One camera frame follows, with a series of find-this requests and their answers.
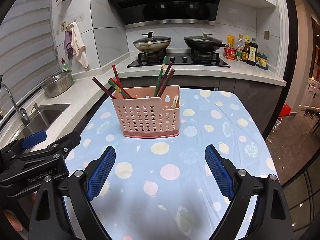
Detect stainless steel sink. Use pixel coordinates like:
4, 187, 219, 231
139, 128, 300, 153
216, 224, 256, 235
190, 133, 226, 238
9, 103, 70, 142

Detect green dish soap bottle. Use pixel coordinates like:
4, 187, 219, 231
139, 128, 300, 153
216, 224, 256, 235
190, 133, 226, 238
61, 59, 69, 72

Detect chrome sink faucet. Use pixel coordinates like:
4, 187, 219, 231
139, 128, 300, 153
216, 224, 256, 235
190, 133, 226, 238
1, 83, 30, 126

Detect bright red chopstick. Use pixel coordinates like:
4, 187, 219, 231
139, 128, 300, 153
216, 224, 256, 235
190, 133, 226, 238
112, 65, 122, 89

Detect plastic bottle on floor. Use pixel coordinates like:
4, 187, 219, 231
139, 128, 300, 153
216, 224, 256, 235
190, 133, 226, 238
266, 118, 282, 144

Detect right black wok with lid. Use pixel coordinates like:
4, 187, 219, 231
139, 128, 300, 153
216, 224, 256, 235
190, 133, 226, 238
184, 33, 230, 52

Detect white ceramic soup spoon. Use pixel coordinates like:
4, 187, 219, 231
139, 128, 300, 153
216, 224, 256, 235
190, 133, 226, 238
171, 95, 179, 109

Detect small green cap jar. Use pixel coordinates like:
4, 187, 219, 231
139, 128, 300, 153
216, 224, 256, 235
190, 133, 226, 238
236, 50, 242, 61

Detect small jars on tray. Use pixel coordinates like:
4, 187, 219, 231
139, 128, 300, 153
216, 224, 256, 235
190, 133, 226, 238
255, 51, 268, 70

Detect black range hood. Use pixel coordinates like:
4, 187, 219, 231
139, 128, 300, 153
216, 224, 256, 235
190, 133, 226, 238
109, 0, 221, 28

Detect steel mixing bowl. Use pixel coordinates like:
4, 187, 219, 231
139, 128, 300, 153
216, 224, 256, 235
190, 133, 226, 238
41, 70, 73, 98

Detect pink perforated utensil holder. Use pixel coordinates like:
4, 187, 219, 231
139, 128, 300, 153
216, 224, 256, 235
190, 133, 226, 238
111, 85, 180, 139

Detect black gas stove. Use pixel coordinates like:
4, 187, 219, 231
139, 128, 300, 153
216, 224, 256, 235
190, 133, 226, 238
127, 50, 230, 68

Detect red chopstick green end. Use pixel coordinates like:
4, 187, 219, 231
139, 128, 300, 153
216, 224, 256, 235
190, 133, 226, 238
108, 78, 127, 99

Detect left wok with lid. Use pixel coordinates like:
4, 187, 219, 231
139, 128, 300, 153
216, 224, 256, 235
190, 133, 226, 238
133, 31, 171, 53

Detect red bag on floor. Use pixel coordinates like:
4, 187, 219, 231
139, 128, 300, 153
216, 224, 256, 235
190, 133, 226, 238
279, 104, 292, 117

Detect white hanging towel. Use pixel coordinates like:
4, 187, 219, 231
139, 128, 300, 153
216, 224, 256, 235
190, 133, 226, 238
66, 22, 89, 70

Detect brown sauce bottle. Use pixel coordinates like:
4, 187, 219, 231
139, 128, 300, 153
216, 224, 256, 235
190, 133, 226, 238
241, 35, 249, 63

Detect maroon chopstick patterned end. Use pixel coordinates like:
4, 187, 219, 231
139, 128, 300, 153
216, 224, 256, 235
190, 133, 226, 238
158, 69, 175, 97

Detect purple hanging cloth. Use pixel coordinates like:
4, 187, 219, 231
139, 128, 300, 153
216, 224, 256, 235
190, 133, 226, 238
64, 31, 73, 60

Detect red instant noodle cup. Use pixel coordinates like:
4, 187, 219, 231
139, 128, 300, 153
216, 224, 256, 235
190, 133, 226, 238
224, 47, 237, 60

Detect left hand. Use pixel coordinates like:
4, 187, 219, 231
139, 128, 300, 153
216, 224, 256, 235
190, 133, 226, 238
3, 192, 37, 232

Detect yellow seasoning packet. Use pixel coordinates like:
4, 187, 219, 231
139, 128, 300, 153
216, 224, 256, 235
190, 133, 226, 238
227, 35, 235, 49

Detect dark soy sauce bottle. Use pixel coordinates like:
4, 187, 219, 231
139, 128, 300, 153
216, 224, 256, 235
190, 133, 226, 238
247, 37, 258, 66

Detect blue planet print tablecloth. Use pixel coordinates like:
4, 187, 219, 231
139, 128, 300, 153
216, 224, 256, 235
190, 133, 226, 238
66, 89, 276, 239

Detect dark purple chopstick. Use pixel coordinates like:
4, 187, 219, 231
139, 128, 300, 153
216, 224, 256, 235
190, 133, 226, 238
92, 77, 115, 99

